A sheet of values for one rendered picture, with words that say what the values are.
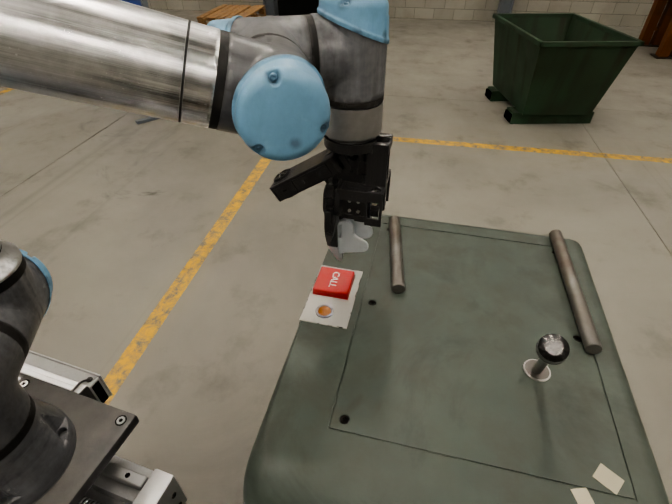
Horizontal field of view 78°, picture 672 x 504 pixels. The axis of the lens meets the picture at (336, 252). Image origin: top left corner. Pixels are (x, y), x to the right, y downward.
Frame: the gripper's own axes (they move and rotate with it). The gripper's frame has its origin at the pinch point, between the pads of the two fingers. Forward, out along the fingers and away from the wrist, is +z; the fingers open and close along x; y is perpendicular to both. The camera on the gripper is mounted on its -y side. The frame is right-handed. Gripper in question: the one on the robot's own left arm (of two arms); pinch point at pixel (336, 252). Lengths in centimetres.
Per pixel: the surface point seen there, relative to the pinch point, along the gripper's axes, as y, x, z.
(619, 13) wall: 316, 970, 115
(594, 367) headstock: 39.1, -6.7, 7.6
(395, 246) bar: 8.5, 10.6, 5.5
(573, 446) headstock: 34.3, -19.4, 7.6
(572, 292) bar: 37.8, 6.4, 5.8
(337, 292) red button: 0.9, -2.5, 6.4
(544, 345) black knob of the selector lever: 27.0, -17.2, -6.7
